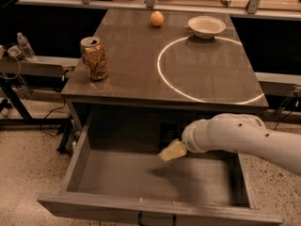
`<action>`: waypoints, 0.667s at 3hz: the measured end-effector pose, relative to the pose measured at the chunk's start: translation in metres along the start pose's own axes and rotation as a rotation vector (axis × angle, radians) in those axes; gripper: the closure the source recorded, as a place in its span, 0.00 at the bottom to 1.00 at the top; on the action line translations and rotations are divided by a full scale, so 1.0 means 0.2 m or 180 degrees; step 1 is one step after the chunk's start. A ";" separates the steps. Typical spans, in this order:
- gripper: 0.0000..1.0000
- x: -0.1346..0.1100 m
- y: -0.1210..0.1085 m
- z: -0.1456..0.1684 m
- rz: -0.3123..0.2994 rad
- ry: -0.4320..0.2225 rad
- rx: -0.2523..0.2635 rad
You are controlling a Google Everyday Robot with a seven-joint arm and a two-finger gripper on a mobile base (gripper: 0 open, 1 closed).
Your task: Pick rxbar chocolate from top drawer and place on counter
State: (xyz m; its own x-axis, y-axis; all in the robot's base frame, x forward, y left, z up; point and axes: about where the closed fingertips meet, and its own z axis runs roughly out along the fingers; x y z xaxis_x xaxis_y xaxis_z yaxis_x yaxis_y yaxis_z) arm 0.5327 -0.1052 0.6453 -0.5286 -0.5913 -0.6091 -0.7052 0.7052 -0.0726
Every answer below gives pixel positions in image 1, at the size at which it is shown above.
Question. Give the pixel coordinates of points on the black rxbar chocolate wrapper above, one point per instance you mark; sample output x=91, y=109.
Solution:
x=168, y=132

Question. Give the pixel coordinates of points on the black drawer handle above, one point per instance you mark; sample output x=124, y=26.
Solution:
x=144, y=219

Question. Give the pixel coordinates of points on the white paper bowl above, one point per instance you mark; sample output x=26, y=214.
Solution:
x=206, y=27

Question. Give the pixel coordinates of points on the gold drink can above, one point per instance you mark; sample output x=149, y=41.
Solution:
x=93, y=57

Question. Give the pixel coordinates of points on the grey side bench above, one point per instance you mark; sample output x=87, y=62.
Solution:
x=50, y=66

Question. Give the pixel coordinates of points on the open grey top drawer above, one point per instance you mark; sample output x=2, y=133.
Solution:
x=115, y=173

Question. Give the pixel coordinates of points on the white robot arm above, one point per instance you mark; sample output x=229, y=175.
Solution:
x=238, y=133

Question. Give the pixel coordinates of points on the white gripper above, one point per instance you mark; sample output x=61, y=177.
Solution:
x=190, y=139

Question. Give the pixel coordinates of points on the clear plastic water bottle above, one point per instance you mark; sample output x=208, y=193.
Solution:
x=26, y=47

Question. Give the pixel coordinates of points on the orange fruit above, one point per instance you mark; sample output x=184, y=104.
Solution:
x=156, y=18

